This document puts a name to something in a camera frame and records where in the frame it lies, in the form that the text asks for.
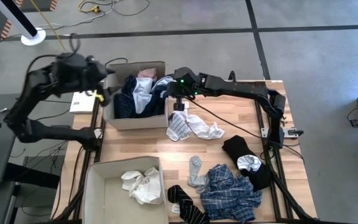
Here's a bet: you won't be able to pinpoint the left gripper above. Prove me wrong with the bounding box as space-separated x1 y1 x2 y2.
81 57 117 106

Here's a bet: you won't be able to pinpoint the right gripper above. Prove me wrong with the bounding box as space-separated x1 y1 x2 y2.
165 67 200 98

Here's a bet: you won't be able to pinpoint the navy dotted garment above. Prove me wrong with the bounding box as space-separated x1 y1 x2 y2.
113 73 177 119

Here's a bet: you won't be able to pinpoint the pink garment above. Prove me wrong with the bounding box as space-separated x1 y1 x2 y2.
137 67 158 80

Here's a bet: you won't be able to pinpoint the white cloth with straps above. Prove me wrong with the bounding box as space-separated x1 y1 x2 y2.
185 114 226 141

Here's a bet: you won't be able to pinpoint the grey sock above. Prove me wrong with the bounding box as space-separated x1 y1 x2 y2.
187 155 210 190

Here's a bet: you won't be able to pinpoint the white shirt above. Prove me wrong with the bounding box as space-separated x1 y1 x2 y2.
121 167 165 205

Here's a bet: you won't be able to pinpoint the black sock with white stripes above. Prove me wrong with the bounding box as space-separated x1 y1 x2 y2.
167 185 211 224

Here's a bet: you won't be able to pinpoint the blue plaid shorts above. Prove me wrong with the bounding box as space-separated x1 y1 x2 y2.
200 164 263 222

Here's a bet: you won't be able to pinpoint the white booklet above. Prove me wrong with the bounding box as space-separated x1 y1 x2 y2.
69 90 98 114

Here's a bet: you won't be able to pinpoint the upper cardboard box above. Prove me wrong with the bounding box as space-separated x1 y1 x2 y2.
103 61 169 131

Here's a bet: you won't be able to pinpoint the cardboard box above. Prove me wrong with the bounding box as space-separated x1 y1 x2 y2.
81 156 170 224
103 61 169 131

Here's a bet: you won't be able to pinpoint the white pole with round base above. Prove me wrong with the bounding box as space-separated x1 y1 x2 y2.
0 0 47 47

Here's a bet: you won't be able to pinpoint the plain black sock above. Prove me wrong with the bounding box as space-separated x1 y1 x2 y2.
221 135 272 191

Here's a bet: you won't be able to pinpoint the pale striped small sock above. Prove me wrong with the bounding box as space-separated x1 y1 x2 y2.
237 154 262 172

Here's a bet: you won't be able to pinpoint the lower cardboard box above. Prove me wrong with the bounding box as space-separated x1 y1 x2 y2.
81 156 170 224

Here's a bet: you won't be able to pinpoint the silver mounting plate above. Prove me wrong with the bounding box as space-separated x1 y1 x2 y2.
261 126 304 138

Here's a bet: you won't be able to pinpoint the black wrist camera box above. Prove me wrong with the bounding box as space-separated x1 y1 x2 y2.
172 96 186 112

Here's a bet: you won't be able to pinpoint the black cable loop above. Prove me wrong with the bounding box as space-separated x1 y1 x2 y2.
104 57 129 68

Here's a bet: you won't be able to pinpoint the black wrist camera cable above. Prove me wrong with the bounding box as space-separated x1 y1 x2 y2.
185 96 262 139

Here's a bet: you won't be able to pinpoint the grey floor cable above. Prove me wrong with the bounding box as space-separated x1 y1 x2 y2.
0 0 151 46

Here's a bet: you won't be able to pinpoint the yellow extension cord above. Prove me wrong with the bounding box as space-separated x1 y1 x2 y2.
78 0 101 15

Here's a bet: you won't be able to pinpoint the black aluminium table frame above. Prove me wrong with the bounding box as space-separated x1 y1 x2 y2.
53 70 319 224

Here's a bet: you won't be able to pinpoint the thin yellow cable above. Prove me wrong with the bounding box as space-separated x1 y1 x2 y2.
29 0 86 71

